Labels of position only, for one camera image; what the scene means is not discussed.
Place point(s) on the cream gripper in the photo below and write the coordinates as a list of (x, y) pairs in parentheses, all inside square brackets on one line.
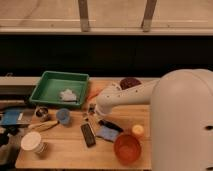
[(91, 109)]

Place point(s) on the black handled brush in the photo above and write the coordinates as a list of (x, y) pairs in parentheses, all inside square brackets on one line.
[(110, 125)]

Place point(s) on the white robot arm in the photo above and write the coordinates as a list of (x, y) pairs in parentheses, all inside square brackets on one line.
[(181, 117)]

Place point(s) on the orange carrot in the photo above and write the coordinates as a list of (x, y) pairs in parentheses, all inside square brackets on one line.
[(93, 94)]

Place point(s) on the black remote control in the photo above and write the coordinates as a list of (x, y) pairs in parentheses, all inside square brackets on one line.
[(88, 135)]

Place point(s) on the blue sponge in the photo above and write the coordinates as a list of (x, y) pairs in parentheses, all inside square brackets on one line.
[(107, 133)]

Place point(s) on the white crumpled cloth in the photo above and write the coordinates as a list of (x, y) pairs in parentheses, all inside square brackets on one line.
[(68, 96)]

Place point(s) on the blue plastic cup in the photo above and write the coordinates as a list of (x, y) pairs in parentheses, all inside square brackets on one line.
[(63, 116)]

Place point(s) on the dark red bowl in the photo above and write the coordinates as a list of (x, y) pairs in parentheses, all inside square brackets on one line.
[(129, 82)]

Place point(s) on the green plastic tray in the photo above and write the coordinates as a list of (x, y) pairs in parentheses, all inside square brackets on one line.
[(52, 84)]

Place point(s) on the yellow banana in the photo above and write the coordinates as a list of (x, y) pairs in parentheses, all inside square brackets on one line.
[(42, 126)]

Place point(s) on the small metal cup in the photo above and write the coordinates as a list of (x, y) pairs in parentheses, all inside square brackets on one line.
[(42, 114)]

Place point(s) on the orange yellow ball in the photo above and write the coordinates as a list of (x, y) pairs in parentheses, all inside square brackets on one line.
[(138, 131)]

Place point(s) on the orange plastic bowl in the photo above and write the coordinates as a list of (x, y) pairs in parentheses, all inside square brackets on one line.
[(127, 149)]

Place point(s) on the white paper cup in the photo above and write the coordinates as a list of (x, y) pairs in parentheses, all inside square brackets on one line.
[(32, 142)]

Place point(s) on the blue box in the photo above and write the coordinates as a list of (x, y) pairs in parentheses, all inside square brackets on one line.
[(11, 117)]

